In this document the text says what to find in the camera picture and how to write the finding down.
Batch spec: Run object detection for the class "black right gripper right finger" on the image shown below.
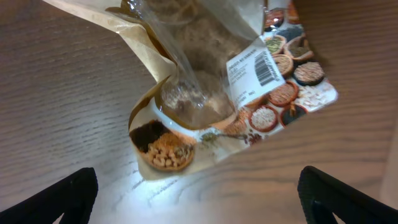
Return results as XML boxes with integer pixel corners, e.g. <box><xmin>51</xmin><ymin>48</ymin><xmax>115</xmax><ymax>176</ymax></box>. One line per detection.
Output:
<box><xmin>297</xmin><ymin>166</ymin><xmax>397</xmax><ymax>224</ymax></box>

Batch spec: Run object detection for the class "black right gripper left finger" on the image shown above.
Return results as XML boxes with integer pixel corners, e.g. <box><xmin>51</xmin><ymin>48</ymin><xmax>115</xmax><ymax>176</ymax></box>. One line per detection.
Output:
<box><xmin>1</xmin><ymin>167</ymin><xmax>98</xmax><ymax>224</ymax></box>

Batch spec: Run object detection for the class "beige grain bag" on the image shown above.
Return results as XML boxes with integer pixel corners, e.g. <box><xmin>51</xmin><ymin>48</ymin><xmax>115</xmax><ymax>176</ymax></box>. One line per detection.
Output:
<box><xmin>50</xmin><ymin>0</ymin><xmax>338</xmax><ymax>180</ymax></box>

